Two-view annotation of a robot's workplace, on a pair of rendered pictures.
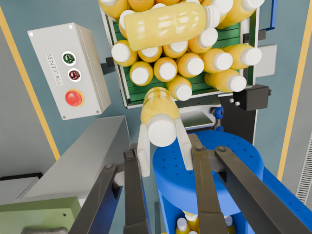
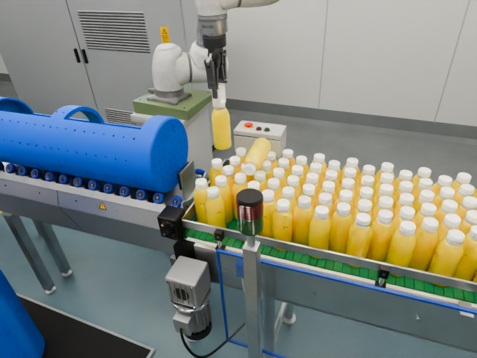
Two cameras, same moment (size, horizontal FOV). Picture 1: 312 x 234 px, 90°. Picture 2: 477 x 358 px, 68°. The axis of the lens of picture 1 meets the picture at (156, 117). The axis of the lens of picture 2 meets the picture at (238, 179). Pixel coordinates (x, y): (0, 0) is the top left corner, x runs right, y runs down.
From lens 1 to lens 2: 118 cm
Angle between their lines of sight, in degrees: 48
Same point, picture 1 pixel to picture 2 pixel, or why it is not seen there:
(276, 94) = not seen: outside the picture
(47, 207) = (195, 106)
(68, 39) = (275, 133)
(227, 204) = (156, 120)
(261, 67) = (182, 267)
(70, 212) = (183, 110)
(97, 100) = (240, 131)
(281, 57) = not seen: outside the picture
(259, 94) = (173, 214)
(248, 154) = (154, 160)
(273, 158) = not seen: outside the picture
